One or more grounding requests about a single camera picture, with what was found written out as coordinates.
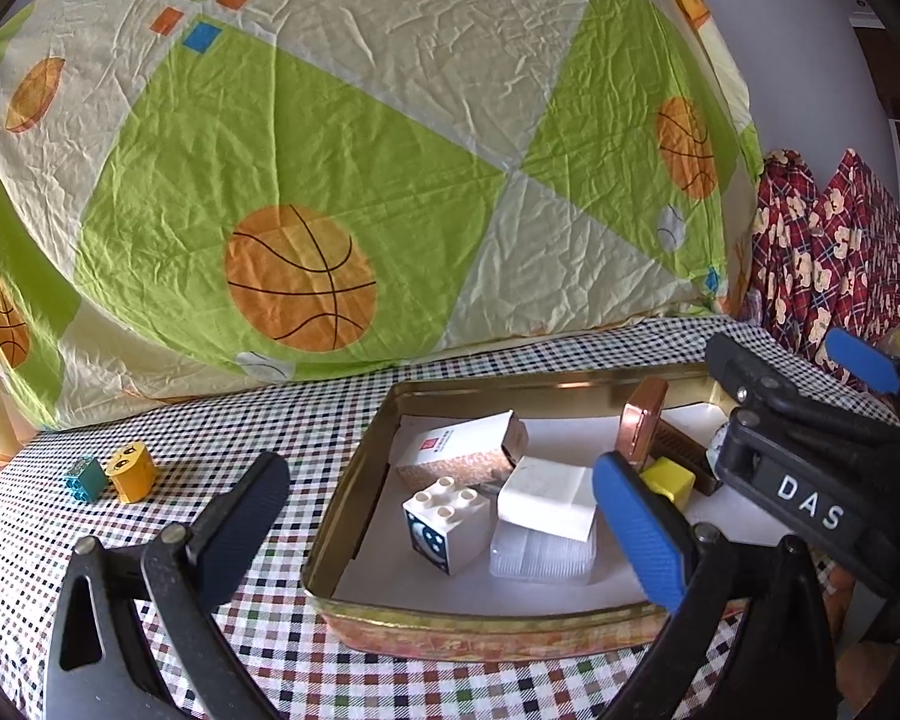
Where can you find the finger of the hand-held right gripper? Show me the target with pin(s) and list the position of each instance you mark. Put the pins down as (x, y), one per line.
(859, 360)
(735, 364)

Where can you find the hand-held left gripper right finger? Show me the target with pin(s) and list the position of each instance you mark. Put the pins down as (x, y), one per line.
(637, 525)

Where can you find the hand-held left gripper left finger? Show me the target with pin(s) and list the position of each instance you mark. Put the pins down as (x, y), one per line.
(240, 525)

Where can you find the plain yellow toy cube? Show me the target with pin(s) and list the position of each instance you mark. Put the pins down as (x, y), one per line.
(667, 484)

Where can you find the copper metal lighter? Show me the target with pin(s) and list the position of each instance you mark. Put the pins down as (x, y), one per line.
(643, 420)

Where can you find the white toy block moon print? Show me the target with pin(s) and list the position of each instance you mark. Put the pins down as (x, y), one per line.
(454, 525)

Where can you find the white and cork box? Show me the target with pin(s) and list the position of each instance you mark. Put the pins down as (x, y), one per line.
(457, 450)

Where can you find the gold metal tin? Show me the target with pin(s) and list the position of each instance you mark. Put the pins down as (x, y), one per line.
(457, 634)

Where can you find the brown ribbed metal case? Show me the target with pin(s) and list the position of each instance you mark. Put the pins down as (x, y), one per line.
(682, 446)

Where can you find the clear plastic box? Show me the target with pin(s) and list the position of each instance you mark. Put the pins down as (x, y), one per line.
(544, 540)

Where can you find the checked tablecloth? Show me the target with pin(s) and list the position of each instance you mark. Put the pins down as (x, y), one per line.
(270, 420)

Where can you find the red plaid printed cloth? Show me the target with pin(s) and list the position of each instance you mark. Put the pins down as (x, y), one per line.
(817, 255)

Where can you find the yellow face toy block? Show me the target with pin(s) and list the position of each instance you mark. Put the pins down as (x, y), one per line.
(131, 472)

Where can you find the white paper liner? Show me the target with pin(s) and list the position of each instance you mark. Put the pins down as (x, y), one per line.
(390, 555)

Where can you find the teal toy block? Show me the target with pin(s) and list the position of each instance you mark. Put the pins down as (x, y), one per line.
(84, 476)

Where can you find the dark wooden cabinet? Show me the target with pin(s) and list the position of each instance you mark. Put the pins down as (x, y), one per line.
(896, 67)

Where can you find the basketball print quilt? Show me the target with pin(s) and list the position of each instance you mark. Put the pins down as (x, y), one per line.
(345, 127)

